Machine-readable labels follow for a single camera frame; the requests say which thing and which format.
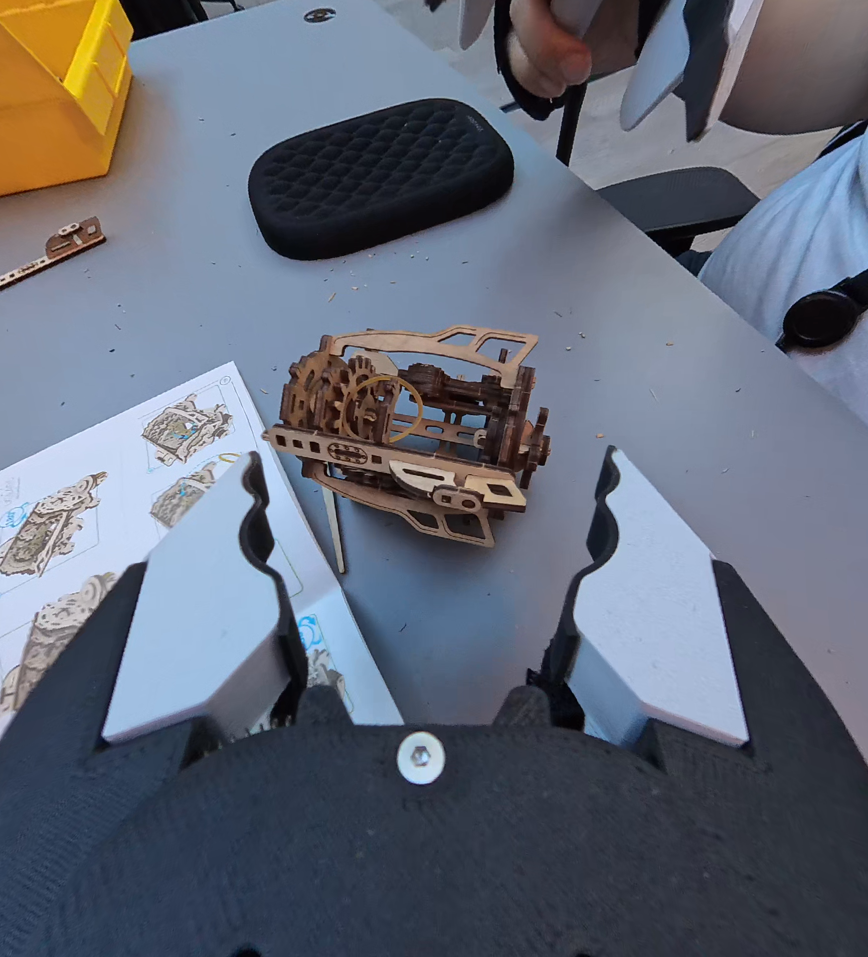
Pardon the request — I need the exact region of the person in grey shirt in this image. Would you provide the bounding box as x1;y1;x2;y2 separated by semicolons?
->
699;75;868;465

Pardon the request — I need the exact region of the flat wooden stick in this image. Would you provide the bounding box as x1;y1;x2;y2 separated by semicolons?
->
320;482;348;575

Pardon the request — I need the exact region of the person's right hand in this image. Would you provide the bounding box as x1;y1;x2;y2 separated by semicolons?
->
505;0;644;102

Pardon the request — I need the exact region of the black retractable badge reel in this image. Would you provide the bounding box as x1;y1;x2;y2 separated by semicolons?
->
775;243;868;354

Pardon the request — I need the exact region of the grey desk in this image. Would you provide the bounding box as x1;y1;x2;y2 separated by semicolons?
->
0;0;868;849

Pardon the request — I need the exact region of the person's right forearm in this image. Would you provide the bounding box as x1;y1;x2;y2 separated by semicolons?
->
718;0;868;139

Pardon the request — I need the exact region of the wooden mechanical model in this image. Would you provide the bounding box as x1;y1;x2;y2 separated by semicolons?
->
262;323;553;550

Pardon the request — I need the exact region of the yellow plastic bin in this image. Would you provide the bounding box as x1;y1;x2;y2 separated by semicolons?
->
0;0;136;206

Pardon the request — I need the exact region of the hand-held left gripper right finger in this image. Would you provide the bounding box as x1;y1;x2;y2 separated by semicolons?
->
527;445;750;749

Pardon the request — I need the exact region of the illustrated instruction booklet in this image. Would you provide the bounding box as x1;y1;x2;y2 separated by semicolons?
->
0;361;405;762

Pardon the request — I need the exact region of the thin yellow rubber band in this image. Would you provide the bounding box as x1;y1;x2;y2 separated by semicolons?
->
340;374;426;444

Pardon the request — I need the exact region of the small wooden model part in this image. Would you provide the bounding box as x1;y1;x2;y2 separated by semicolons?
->
0;215;108;294

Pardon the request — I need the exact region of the black office chair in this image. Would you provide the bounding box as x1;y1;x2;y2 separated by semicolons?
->
553;78;868;274

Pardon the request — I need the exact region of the black mesh wrist rest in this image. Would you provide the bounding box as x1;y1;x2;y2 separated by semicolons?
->
247;97;517;263

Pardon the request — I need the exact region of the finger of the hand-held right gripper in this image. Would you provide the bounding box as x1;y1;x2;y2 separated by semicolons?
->
692;0;770;143
619;0;713;143

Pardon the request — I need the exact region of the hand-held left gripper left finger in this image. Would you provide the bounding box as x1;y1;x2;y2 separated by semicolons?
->
101;451;311;749

